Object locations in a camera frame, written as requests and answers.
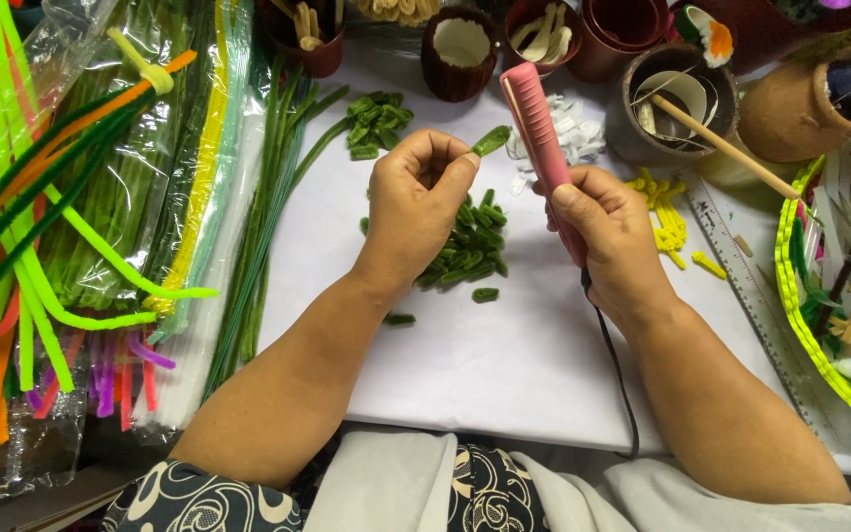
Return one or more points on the person's left hand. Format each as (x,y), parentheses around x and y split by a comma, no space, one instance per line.
(396,214)

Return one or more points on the person's right hand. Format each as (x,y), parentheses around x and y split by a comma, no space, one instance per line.
(617,251)

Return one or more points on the green pipe cleaner leaf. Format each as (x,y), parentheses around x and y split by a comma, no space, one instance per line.
(492,140)

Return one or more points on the pink hair straightener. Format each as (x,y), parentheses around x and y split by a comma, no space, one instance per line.
(536,125)

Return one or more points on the pile of yellow pieces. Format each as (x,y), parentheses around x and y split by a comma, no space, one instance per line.
(665,218)

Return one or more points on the large pile of green leaves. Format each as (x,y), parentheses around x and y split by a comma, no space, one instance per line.
(470,247)

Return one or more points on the small pile of green loops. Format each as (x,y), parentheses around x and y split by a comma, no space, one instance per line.
(375,122)

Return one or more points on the grey pot with paper strips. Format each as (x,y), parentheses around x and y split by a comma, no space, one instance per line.
(621,125)

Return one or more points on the pile of white petals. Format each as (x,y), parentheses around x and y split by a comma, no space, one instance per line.
(573,133)

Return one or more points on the clear plastic ruler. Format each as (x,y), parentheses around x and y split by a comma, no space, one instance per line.
(750,288)

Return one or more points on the wooden stick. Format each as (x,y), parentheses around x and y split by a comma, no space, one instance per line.
(728,151)

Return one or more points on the white paper sheet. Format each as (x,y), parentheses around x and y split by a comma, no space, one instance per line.
(514,369)

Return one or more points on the brown fuzzy pot white inside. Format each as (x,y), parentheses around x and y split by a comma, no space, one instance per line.
(459,70)

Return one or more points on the neon yellow rimmed basket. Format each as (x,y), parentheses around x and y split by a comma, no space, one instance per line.
(795,295)

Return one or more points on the brown cup with wooden sticks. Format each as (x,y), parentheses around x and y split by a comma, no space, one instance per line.
(311,44)

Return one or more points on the beige pipe cleaner bundle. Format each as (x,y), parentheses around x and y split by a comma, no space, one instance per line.
(396,10)

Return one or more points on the empty reddish brown cup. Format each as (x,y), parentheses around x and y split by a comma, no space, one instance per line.
(610,44)

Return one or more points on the tan fuzzy pot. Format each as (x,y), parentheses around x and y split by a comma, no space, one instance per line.
(780,111)

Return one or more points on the brown cup with white petals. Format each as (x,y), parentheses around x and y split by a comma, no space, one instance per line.
(544,37)

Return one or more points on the white orange pipe cleaner flower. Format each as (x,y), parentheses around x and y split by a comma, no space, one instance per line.
(710,33)

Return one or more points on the white cloth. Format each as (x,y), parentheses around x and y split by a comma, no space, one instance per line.
(381,480)

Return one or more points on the heap of bagged pipe cleaners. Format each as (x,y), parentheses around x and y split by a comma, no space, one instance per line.
(100,222)

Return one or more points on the person's patterned black clothing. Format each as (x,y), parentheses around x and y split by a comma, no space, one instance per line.
(196,502)

